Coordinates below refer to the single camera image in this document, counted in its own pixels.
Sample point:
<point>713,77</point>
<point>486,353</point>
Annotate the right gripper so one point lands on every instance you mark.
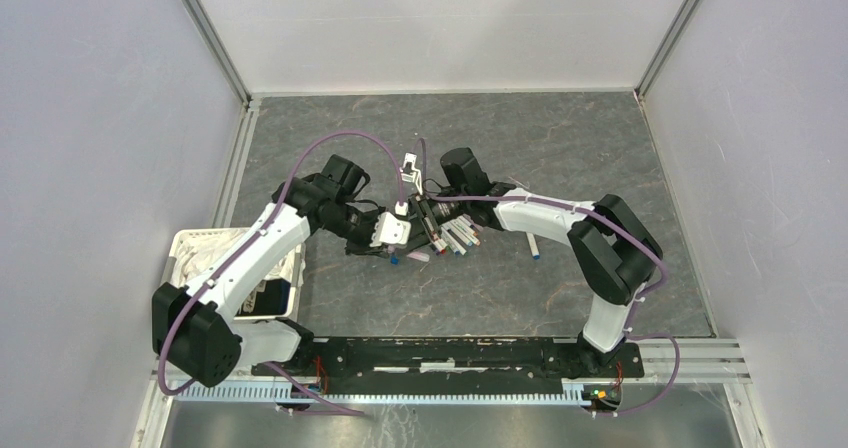
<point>421,208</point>

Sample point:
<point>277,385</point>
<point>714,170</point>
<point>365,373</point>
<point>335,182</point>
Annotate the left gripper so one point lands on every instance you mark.
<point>363,248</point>

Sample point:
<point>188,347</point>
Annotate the orange cap marker pen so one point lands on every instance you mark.
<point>472,230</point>

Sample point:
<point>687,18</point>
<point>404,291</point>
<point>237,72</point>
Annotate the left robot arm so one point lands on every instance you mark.
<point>194,326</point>

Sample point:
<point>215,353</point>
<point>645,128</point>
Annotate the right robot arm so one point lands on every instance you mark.
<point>615,252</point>

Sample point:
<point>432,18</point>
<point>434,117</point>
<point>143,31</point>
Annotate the red cap marker pen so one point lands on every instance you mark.
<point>439,245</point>

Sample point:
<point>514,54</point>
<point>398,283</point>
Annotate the dark blue cap marker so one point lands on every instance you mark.
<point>466,233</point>

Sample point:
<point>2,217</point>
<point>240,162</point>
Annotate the white plastic basket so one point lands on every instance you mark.
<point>167,304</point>

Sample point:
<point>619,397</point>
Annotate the black item in basket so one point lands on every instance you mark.
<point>269,298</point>

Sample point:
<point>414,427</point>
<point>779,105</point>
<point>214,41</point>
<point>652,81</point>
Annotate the white cloth in basket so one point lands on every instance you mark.
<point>195,250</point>

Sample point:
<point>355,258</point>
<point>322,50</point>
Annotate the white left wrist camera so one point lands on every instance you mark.
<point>390,230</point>

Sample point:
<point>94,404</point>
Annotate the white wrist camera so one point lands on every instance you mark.
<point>411,174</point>
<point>390,230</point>

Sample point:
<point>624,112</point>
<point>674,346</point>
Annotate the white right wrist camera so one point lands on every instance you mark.
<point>411,174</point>

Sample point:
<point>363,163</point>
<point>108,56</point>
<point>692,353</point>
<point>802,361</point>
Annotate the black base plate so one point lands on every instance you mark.
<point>458,365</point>

